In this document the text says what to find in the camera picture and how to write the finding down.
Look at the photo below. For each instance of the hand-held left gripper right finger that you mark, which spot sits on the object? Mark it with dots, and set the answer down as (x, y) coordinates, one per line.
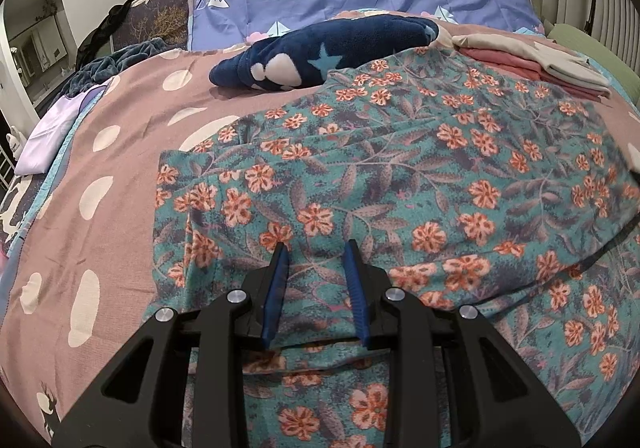
(356, 298)

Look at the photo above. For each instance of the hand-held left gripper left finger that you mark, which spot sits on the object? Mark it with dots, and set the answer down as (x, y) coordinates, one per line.
(274, 298)

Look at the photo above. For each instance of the teal floral garment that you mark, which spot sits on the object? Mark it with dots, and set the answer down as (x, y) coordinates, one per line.
(400, 168)

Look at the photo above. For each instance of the pink polka dot bedsheet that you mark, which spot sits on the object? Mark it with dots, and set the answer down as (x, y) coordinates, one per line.
(125, 178)

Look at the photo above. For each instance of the navy star fleece garment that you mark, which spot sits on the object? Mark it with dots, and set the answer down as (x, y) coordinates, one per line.
(300, 48)

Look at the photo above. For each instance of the dark deer print blanket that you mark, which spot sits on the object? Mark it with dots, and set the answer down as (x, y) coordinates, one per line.
(20, 208)

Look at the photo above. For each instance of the lilac cloth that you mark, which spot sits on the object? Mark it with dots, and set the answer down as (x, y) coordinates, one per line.
(50, 133)

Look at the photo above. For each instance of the pink folded garment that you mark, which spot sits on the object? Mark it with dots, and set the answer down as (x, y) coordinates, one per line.
(505, 63)

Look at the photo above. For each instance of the dark grey fleece blanket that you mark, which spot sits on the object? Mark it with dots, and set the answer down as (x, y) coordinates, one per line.
(110, 63)

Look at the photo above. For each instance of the dark gold print pillow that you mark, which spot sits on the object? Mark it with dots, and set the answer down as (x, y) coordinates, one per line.
(160, 18)

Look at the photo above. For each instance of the white figurine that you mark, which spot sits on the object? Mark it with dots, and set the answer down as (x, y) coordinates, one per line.
(13, 141)

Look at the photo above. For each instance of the beige folded garment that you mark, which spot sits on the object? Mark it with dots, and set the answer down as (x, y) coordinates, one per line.
(550, 58)

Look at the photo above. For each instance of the black cloth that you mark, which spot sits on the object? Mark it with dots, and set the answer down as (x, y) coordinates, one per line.
(100, 28)

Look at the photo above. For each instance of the white framed mirror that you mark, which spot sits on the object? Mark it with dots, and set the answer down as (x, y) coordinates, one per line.
(35, 53)

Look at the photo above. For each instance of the green cushion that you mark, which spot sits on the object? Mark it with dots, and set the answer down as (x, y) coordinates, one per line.
(600, 48)

